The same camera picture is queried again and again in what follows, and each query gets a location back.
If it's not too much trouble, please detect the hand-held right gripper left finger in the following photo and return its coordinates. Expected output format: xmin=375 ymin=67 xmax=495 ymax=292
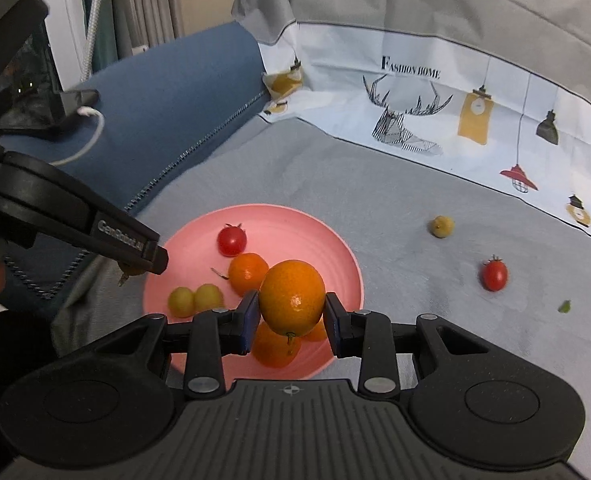
xmin=82 ymin=290 xmax=261 ymax=402

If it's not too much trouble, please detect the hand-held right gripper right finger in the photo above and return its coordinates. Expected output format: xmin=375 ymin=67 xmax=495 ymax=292
xmin=324 ymin=291 xmax=491 ymax=402

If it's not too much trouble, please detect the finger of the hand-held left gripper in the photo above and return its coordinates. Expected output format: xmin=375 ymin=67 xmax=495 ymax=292
xmin=0 ymin=125 xmax=169 ymax=276

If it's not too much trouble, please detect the small orange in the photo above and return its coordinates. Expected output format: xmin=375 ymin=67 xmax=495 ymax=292
xmin=228 ymin=252 xmax=271 ymax=297
xmin=252 ymin=321 xmax=302 ymax=368
xmin=259 ymin=259 xmax=327 ymax=347
xmin=303 ymin=317 xmax=329 ymax=343

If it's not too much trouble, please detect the yellow-green jujube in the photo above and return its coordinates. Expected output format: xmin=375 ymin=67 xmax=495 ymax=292
xmin=194 ymin=283 xmax=226 ymax=313
xmin=168 ymin=286 xmax=196 ymax=318
xmin=429 ymin=215 xmax=455 ymax=239

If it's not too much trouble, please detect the red cherry tomato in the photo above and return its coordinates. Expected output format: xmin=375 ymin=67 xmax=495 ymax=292
xmin=480 ymin=255 xmax=509 ymax=292
xmin=218 ymin=222 xmax=248 ymax=257

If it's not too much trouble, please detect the pink plate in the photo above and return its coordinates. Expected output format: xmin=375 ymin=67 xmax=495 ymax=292
xmin=142 ymin=203 xmax=365 ymax=381

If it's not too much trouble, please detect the grey curtain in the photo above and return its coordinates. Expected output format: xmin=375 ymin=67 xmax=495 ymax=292
xmin=110 ymin=0 xmax=186 ymax=58

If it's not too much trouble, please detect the blue cushion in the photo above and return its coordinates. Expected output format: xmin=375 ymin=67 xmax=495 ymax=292
xmin=0 ymin=22 xmax=268 ymax=301

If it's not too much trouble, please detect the printed grey white cloth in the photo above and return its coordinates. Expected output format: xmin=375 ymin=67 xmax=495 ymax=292
xmin=50 ymin=0 xmax=591 ymax=480

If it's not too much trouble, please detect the thick white rope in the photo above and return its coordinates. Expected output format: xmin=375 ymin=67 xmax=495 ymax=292
xmin=82 ymin=0 xmax=112 ymax=81

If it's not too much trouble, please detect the thin white cord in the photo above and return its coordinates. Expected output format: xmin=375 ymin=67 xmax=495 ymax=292
xmin=50 ymin=106 xmax=105 ymax=166

